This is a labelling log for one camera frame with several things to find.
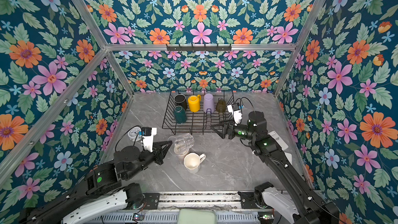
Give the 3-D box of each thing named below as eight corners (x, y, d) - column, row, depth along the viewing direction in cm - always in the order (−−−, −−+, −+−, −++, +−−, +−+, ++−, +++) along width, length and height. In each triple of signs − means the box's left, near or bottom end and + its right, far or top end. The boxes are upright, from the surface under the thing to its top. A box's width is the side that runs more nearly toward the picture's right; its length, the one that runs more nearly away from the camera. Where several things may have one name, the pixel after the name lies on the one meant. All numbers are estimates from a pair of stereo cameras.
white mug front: (185, 175, 84) (183, 168, 75) (187, 160, 89) (184, 152, 80) (205, 175, 84) (204, 168, 75) (205, 160, 89) (204, 152, 80)
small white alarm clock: (128, 141, 96) (125, 138, 93) (132, 130, 101) (130, 126, 98) (140, 141, 96) (138, 138, 93) (144, 130, 101) (141, 126, 98)
